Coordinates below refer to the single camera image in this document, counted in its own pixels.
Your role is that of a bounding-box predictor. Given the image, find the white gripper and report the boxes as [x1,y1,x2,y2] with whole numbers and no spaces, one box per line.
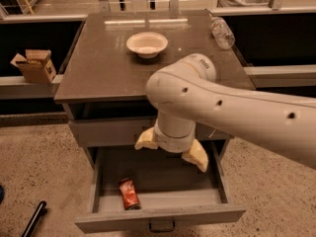
[134,112,208,173]

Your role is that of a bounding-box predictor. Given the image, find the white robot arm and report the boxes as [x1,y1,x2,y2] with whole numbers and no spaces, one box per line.
[135,53,316,172]

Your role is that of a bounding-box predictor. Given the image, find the open grey middle drawer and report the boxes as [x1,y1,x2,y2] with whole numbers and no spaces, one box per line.
[75,140,246,233]

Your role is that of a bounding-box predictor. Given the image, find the closed grey top drawer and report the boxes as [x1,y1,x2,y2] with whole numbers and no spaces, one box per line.
[68,116,235,148]

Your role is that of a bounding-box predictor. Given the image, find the grey drawer cabinet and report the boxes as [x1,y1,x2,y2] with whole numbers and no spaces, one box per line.
[54,10,254,164]

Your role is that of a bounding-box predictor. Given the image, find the white paper bowl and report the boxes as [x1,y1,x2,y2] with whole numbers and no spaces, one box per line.
[126,32,168,58]

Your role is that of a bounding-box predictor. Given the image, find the clear plastic water bottle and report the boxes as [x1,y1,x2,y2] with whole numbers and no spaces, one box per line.
[210,14,235,49]

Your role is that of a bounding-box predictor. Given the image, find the black cylindrical pole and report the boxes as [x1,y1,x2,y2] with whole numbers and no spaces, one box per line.
[21,200,46,237]

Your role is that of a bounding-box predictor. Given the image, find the open cardboard box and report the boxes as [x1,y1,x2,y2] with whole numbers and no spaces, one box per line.
[10,49,56,84]

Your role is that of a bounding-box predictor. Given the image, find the yellow broom handle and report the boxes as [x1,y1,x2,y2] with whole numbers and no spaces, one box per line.
[22,0,34,15]

